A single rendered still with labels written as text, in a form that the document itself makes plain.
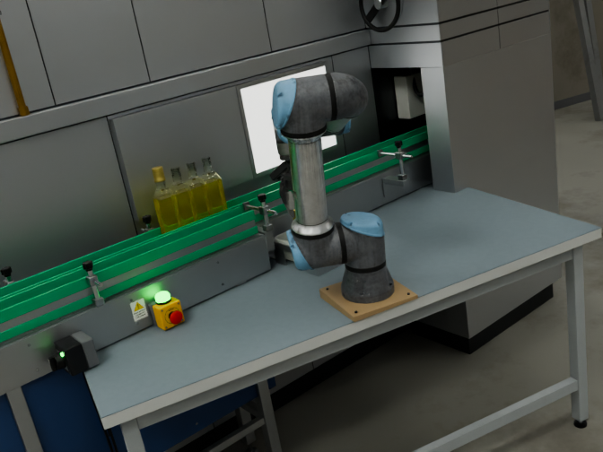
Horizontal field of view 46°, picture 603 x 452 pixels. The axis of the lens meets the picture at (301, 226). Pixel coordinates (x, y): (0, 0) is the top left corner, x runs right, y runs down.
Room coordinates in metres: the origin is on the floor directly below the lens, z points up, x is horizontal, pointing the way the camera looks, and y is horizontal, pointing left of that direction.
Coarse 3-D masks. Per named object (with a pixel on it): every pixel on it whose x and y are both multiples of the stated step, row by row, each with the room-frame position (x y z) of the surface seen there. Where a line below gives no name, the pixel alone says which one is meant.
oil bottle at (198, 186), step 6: (186, 180) 2.21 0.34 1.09; (192, 180) 2.19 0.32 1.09; (198, 180) 2.20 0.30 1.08; (204, 180) 2.21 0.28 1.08; (192, 186) 2.18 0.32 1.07; (198, 186) 2.19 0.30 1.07; (204, 186) 2.20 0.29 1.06; (192, 192) 2.18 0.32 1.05; (198, 192) 2.19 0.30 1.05; (204, 192) 2.20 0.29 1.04; (198, 198) 2.18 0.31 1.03; (204, 198) 2.20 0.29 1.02; (198, 204) 2.18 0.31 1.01; (204, 204) 2.19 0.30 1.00; (210, 204) 2.21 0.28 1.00; (198, 210) 2.18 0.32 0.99; (204, 210) 2.19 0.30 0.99; (210, 210) 2.20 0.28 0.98; (198, 216) 2.18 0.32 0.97; (204, 216) 2.19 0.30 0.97
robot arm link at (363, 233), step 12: (348, 216) 1.84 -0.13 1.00; (360, 216) 1.84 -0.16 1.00; (372, 216) 1.84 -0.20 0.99; (336, 228) 1.80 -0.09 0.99; (348, 228) 1.79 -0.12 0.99; (360, 228) 1.77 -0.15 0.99; (372, 228) 1.78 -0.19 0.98; (348, 240) 1.77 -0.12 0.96; (360, 240) 1.77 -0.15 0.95; (372, 240) 1.78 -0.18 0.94; (348, 252) 1.77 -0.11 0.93; (360, 252) 1.77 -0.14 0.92; (372, 252) 1.78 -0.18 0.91; (384, 252) 1.81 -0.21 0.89; (348, 264) 1.81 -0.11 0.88; (360, 264) 1.78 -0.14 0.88; (372, 264) 1.78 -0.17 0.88
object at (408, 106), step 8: (408, 72) 3.03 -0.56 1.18; (416, 72) 2.99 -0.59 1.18; (400, 80) 2.95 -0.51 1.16; (408, 80) 2.94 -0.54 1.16; (416, 80) 2.97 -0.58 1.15; (400, 88) 2.96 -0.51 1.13; (408, 88) 2.94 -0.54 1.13; (400, 96) 2.96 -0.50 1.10; (408, 96) 2.93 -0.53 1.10; (416, 96) 2.96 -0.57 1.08; (400, 104) 2.97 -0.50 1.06; (408, 104) 2.93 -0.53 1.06; (416, 104) 2.96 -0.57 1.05; (400, 112) 2.97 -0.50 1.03; (408, 112) 2.93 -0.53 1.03; (416, 112) 2.96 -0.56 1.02; (424, 112) 2.99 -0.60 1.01
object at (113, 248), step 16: (416, 128) 2.89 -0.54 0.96; (384, 144) 2.76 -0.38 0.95; (336, 160) 2.61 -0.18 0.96; (256, 192) 2.38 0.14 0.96; (128, 240) 2.09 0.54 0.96; (144, 240) 2.12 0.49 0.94; (96, 256) 2.02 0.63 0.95; (48, 272) 1.94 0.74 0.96; (64, 272) 1.96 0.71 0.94; (0, 288) 1.86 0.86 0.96; (16, 288) 1.88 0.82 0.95
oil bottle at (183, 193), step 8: (176, 184) 2.16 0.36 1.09; (184, 184) 2.17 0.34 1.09; (176, 192) 2.15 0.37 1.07; (184, 192) 2.16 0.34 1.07; (184, 200) 2.15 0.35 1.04; (192, 200) 2.17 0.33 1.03; (184, 208) 2.15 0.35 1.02; (192, 208) 2.16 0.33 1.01; (184, 216) 2.14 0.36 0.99; (192, 216) 2.16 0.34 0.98; (184, 224) 2.14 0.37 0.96
